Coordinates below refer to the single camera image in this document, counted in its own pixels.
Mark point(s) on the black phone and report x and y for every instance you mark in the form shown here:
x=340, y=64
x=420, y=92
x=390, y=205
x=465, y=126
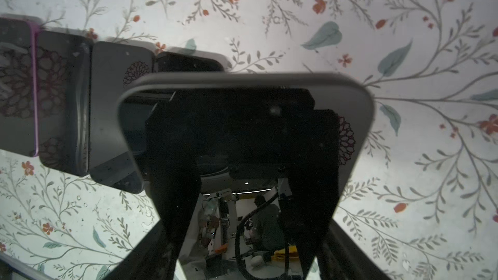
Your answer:
x=168, y=62
x=114, y=68
x=18, y=112
x=63, y=99
x=276, y=126

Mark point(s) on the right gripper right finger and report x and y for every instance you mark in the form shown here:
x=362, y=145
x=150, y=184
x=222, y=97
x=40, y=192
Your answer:
x=340, y=258

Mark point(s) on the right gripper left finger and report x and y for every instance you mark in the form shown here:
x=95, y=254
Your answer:
x=152, y=258

